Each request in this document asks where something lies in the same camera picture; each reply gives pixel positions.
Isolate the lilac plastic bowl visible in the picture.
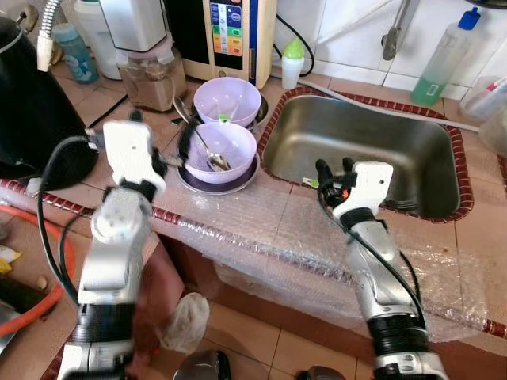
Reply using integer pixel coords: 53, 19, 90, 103
184, 121, 258, 185
193, 77, 262, 127

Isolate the steel kitchen sink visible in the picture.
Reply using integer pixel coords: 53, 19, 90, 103
261, 93, 463, 221

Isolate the white blender with jar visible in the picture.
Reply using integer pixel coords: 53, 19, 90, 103
99, 0, 188, 113

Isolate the clear bubble wrap sheet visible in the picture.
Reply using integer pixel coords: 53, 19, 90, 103
162, 178, 488, 341

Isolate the shallow steel dish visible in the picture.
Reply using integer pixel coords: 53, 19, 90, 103
177, 154, 261, 196
252, 91, 270, 127

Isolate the teal plastic bottle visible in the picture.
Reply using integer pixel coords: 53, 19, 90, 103
52, 22, 101, 86

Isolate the white plastic container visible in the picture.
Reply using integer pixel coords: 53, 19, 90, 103
74, 0, 121, 82

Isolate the black electric kettle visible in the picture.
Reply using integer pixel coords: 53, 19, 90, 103
0, 14, 100, 191

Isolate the small white bottle green cap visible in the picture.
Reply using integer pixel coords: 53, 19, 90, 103
281, 37, 306, 90

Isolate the beige water ionizer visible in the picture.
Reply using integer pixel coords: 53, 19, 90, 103
162, 0, 278, 89

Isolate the clear bottle green detergent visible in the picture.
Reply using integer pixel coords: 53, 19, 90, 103
410, 6, 482, 108

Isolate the brown hanging cloth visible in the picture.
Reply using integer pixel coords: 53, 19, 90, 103
131, 237, 189, 377

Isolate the clear plastic cup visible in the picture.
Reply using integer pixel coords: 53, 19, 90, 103
459, 77, 507, 121

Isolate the white mesh bag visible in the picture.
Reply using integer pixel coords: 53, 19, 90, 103
161, 291, 212, 355

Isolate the yellow item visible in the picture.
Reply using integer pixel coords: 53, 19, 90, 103
0, 244, 22, 276

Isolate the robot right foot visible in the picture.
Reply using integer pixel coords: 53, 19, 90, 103
295, 365, 347, 380

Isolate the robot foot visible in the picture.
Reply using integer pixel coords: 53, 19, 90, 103
295, 365, 347, 380
173, 349, 232, 380

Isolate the black cookware piece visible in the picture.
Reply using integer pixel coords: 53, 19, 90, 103
0, 273, 50, 316

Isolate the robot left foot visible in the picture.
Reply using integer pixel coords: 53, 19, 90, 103
173, 349, 232, 380

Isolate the steel basin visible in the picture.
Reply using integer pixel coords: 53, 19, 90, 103
0, 301, 23, 353

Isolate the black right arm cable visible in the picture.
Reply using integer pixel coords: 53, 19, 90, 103
317, 186, 429, 317

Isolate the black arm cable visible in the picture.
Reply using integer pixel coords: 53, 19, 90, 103
37, 131, 108, 310
317, 186, 429, 317

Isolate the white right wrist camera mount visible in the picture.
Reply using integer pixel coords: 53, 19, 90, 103
333, 162, 395, 221

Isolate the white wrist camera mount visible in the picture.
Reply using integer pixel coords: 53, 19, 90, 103
333, 162, 395, 221
101, 119, 169, 195

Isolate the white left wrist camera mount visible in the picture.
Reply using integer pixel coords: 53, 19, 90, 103
101, 119, 169, 195

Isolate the flexible metal hose white nozzle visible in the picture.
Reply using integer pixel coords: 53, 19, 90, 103
36, 0, 64, 74

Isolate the black appliance cable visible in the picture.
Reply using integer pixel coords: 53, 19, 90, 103
275, 14, 315, 78

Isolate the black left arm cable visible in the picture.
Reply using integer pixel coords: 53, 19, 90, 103
37, 131, 108, 310

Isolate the grey water hose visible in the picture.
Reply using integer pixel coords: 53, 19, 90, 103
305, 77, 481, 133

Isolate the orange hose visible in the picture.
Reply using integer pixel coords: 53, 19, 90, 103
0, 204, 78, 337

